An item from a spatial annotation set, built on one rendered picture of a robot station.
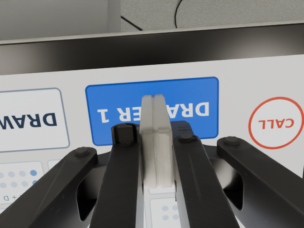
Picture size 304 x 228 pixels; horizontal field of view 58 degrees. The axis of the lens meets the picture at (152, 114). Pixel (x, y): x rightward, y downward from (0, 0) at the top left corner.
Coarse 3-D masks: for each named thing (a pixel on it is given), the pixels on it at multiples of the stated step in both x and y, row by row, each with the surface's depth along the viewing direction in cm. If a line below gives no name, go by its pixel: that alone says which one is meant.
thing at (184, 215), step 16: (176, 144) 12; (192, 144) 11; (176, 160) 10; (192, 160) 10; (208, 160) 10; (176, 176) 11; (192, 176) 9; (208, 176) 9; (176, 192) 12; (192, 192) 8; (208, 192) 8; (192, 208) 7; (208, 208) 7; (224, 208) 7; (192, 224) 7; (208, 224) 7; (224, 224) 7
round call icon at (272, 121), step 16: (256, 96) 19; (272, 96) 19; (288, 96) 19; (256, 112) 20; (272, 112) 20; (288, 112) 20; (256, 128) 20; (272, 128) 20; (288, 128) 20; (256, 144) 21; (272, 144) 21; (288, 144) 21
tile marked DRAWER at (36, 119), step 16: (0, 96) 19; (16, 96) 19; (32, 96) 19; (48, 96) 19; (0, 112) 20; (16, 112) 20; (32, 112) 20; (48, 112) 20; (64, 112) 20; (0, 128) 20; (16, 128) 20; (32, 128) 20; (48, 128) 20; (64, 128) 20; (0, 144) 20; (16, 144) 20; (32, 144) 20; (48, 144) 20; (64, 144) 20
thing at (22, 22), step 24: (0, 0) 34; (24, 0) 34; (48, 0) 34; (72, 0) 34; (96, 0) 34; (0, 24) 33; (24, 24) 32; (48, 24) 32; (72, 24) 32; (96, 24) 32; (120, 24) 46
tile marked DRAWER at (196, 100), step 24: (96, 96) 19; (120, 96) 19; (168, 96) 19; (192, 96) 19; (216, 96) 19; (96, 120) 20; (120, 120) 20; (192, 120) 20; (216, 120) 20; (96, 144) 20
